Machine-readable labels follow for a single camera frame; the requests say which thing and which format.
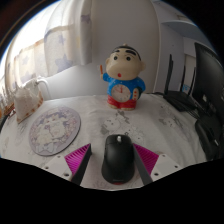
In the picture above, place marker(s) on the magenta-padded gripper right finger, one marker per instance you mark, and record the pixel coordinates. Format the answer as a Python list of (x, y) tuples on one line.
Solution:
[(146, 159)]

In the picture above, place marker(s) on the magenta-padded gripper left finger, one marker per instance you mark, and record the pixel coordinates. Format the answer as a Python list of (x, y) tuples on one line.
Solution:
[(77, 159)]

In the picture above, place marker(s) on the black computer mouse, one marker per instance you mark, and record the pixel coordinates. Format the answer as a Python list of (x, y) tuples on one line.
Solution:
[(117, 160)]

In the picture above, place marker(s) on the round printed purple mouse pad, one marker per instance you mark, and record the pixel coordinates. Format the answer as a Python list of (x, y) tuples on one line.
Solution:
[(55, 130)]

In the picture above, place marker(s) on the white printed tablecloth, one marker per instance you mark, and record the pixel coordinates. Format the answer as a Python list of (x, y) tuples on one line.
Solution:
[(160, 133)]

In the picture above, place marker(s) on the black box device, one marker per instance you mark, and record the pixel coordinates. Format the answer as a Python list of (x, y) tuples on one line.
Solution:
[(210, 136)]

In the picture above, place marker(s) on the black router with antennas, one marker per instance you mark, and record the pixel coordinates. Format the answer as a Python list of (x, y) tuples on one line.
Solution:
[(180, 100)]

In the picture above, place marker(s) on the cartoon boy figure clock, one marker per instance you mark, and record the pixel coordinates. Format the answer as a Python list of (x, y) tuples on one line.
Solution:
[(122, 78)]

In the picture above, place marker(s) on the wooden model sailing ship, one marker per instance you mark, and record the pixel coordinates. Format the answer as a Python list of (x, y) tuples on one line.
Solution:
[(6, 106)]

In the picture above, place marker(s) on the black computer monitor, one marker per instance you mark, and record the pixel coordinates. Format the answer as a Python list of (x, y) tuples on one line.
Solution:
[(210, 80)]

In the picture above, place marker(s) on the white star-print curtain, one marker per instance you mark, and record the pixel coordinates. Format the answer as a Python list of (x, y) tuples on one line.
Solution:
[(56, 43)]

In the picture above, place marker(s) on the white wall shelf unit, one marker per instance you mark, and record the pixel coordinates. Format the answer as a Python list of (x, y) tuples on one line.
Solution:
[(181, 28)]

